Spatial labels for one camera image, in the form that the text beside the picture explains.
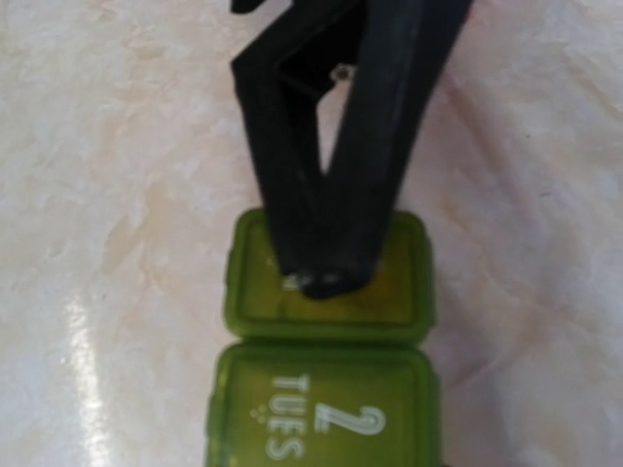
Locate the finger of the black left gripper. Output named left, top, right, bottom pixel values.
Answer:
left=232, top=1, right=471, bottom=300

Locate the green pill organizer box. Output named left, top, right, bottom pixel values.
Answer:
left=204, top=208, right=443, bottom=466

